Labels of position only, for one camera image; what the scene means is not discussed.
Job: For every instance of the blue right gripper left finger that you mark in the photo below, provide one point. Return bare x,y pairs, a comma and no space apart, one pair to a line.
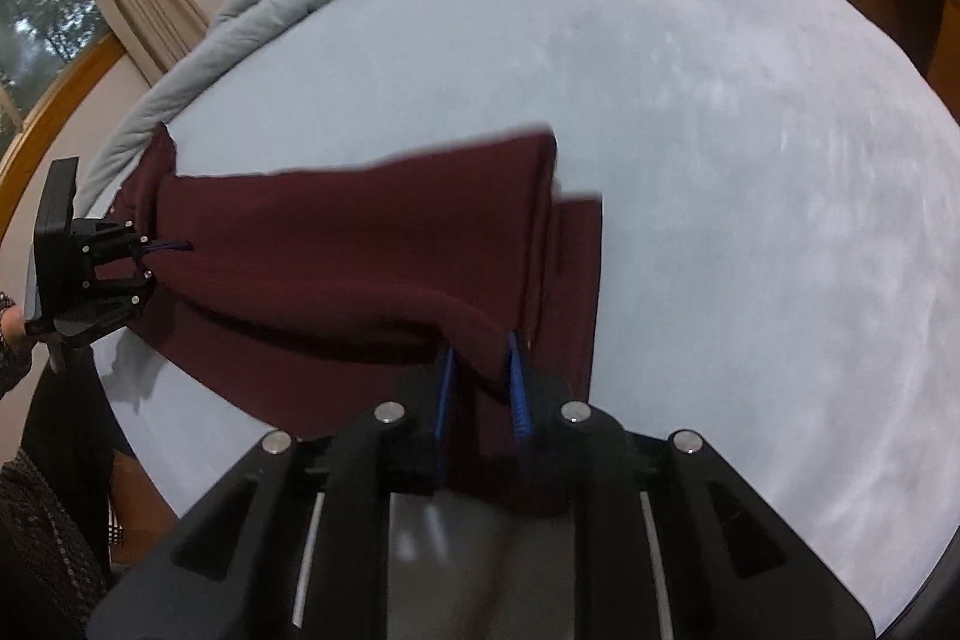
444,391

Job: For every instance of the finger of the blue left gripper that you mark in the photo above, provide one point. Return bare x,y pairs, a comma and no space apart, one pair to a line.
168,246

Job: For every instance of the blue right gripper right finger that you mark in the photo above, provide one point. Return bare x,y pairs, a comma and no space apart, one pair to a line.
520,415

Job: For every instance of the maroon pants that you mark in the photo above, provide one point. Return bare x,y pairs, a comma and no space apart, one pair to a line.
306,294

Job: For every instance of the checkered sleeve left forearm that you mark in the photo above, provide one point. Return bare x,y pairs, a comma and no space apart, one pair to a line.
55,554

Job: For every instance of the person's left hand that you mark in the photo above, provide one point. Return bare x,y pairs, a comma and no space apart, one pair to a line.
14,330

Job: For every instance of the wooden framed window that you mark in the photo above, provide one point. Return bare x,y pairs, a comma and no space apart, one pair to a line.
54,53

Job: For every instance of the white bed sheet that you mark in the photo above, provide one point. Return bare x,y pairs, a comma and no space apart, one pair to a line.
780,251

